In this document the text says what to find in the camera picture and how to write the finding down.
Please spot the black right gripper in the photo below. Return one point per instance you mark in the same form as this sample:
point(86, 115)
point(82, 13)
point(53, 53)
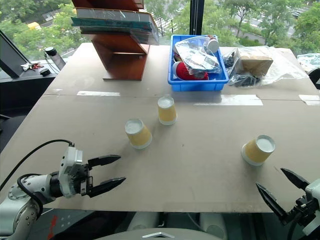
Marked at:
point(303, 206)

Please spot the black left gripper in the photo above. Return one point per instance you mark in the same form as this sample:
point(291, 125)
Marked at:
point(84, 179)

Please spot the plastic-wrapped teal book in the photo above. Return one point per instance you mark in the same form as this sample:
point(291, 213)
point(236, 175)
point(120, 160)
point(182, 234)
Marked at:
point(117, 22)

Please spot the yellow white paper cup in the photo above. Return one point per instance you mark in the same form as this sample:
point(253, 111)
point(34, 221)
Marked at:
point(257, 150)
point(137, 133)
point(167, 111)

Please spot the white rounded robot shell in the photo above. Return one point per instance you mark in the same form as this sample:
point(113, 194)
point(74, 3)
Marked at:
point(143, 221)
point(213, 225)

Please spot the clear tape strip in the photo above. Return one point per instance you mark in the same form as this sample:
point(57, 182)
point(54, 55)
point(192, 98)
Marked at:
point(98, 93)
point(232, 100)

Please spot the grey robot torso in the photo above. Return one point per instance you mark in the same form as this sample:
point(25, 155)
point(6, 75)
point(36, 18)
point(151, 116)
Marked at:
point(155, 235)

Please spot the brown wooden shelf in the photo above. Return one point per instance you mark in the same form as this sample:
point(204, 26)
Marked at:
point(125, 57)

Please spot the small black round puck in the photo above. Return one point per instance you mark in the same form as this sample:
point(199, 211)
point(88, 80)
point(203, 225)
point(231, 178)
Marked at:
point(45, 72)

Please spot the black chair back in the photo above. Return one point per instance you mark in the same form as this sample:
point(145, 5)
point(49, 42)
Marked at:
point(315, 77)

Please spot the black parts in bag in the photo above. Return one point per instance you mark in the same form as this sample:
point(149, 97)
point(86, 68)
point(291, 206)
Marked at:
point(243, 79)

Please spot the black side desk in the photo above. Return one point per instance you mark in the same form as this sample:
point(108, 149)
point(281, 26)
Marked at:
point(22, 90)

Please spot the large clear plastic bag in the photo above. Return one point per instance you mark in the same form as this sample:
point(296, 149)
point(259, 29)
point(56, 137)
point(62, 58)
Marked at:
point(280, 67)

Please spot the black bottle with cap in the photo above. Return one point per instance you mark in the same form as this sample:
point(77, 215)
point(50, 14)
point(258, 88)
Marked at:
point(55, 58)

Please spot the blue plastic bin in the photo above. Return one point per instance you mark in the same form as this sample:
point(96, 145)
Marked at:
point(197, 85)

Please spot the red round object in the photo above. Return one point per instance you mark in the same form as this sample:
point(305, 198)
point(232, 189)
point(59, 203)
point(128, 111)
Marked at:
point(183, 71)

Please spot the red keys bundle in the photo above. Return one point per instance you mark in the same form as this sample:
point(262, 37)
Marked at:
point(33, 66)

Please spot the teal white bag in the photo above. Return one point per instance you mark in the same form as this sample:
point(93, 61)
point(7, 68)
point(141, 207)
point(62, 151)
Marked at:
point(310, 61)

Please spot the brown cardboard box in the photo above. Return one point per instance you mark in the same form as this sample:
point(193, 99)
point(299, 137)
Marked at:
point(255, 61)

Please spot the clear plastic bag with items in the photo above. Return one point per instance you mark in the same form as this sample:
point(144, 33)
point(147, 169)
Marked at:
point(197, 56)

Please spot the white capped bottle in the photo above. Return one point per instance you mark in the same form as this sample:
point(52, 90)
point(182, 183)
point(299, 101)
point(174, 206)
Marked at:
point(213, 43)

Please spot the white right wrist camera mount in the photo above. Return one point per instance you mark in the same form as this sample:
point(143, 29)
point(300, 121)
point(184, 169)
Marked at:
point(313, 195)

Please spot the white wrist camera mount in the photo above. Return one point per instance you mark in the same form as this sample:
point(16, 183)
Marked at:
point(313, 195)
point(69, 172)

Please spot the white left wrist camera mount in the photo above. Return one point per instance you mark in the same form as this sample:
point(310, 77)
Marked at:
point(69, 172)

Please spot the black window frame post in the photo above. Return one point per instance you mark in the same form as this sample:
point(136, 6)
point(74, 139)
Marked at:
point(197, 17)

